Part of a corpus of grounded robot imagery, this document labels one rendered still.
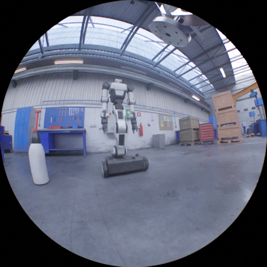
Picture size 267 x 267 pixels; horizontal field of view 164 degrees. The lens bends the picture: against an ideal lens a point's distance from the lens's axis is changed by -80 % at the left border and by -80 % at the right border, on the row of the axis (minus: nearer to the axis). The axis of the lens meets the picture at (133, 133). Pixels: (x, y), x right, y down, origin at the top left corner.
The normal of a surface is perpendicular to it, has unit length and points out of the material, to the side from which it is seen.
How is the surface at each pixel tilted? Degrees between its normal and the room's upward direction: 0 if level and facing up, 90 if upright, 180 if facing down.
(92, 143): 90
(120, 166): 90
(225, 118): 90
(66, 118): 90
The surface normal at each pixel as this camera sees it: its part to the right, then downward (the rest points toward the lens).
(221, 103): -0.89, 0.01
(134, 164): 0.39, -0.09
